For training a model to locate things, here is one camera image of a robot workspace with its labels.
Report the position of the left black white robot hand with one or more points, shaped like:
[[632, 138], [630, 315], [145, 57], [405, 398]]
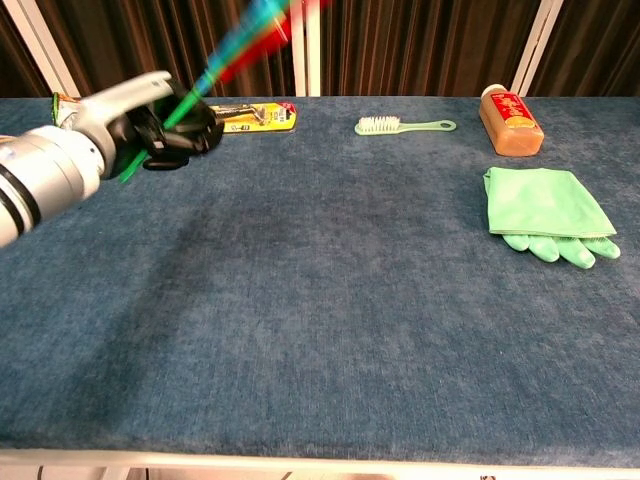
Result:
[[130, 102]]

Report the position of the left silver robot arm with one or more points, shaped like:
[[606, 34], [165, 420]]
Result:
[[45, 180]]

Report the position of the crumpled green snack bag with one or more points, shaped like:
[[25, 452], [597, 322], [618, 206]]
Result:
[[67, 112]]

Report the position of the yellow razor blister pack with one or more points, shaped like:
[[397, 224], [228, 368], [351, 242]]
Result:
[[270, 117]]

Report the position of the light green brush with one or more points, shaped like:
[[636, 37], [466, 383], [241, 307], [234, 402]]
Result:
[[380, 125]]

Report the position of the blue table cover cloth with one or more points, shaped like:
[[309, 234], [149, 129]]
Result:
[[320, 300]]

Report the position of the dark brown curtain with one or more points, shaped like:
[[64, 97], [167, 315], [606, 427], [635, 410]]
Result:
[[410, 45]]

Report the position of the brown drink bottle red label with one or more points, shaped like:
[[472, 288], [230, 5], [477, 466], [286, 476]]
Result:
[[512, 127]]

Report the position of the folded green cloth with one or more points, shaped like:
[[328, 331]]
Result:
[[545, 205]]

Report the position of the green rubber glove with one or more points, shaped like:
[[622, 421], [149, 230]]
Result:
[[575, 252]]

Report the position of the white frame post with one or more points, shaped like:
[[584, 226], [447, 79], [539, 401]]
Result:
[[305, 55], [535, 50], [47, 50]]

